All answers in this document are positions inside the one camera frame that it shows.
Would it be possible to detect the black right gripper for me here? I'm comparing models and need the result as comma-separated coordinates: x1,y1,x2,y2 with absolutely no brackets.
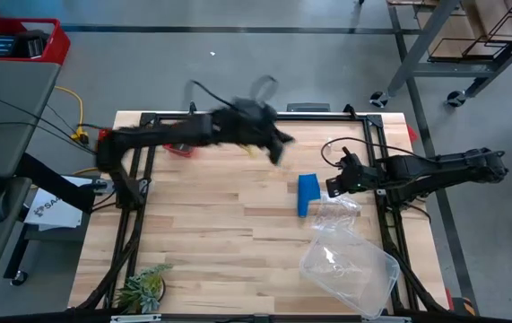
325,154,378,199

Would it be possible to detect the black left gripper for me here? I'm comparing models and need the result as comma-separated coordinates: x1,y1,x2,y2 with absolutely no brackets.
213,97,297,167

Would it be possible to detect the clear plastic bag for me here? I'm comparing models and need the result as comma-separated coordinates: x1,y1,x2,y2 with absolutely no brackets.
310,191,364,235

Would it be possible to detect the blue elastic bandage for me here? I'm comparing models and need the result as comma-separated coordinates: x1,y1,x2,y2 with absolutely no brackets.
296,172,322,219

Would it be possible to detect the clear plastic container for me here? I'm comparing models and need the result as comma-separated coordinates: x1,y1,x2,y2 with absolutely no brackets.
299,223,402,321

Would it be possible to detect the small red box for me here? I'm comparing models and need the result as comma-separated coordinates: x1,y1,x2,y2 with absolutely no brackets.
161,142,197,160

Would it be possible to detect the grey metal cart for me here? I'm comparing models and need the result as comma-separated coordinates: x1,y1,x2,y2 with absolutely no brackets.
369,0,512,109

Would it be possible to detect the orange black striped block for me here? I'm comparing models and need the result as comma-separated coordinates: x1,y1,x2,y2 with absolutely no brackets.
452,295,478,318

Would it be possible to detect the brown cardboard box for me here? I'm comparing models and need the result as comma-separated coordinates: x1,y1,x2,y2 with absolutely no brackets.
415,0,512,60

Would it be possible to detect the green succulent plant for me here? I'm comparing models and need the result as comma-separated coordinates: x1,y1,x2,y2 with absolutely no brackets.
112,262,175,316

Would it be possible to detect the white printed paper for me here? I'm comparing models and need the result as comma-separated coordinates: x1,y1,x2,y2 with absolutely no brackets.
23,174,85,232

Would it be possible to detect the black desk stand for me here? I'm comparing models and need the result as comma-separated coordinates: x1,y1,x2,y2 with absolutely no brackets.
14,152,98,214

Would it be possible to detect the large red crate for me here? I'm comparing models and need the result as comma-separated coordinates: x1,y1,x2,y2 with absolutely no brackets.
0,17,72,66

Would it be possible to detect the plain black box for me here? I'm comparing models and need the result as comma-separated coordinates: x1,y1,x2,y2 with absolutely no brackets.
14,29,52,60

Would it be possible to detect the grey desk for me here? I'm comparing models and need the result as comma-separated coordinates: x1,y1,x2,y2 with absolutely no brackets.
0,59,63,296

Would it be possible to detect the black desk leg with caster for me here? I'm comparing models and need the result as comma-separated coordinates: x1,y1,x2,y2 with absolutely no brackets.
3,223,30,287

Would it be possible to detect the black box with blue stripes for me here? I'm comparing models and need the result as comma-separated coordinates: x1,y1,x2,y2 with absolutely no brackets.
0,34,20,59

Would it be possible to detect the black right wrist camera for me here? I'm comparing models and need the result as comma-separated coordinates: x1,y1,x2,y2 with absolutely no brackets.
337,146,358,169

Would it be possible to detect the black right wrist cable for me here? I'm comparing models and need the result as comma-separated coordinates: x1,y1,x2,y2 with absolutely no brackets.
319,135,418,169

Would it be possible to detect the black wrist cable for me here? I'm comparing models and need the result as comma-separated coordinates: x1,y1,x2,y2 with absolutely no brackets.
189,74,280,114
319,135,418,169

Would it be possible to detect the grey bracket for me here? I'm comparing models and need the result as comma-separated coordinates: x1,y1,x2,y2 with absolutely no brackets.
286,102,331,114

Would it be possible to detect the black aluminium table frame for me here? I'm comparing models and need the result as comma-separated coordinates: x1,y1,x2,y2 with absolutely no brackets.
75,101,452,316

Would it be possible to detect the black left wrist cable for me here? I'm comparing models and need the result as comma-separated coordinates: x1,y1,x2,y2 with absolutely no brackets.
189,74,280,114

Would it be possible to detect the silver metal bracket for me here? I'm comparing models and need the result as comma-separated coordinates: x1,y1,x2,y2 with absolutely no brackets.
110,313,163,323
362,315,412,323

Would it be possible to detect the yellow power cable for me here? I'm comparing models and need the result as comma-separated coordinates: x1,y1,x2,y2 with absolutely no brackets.
53,84,92,144

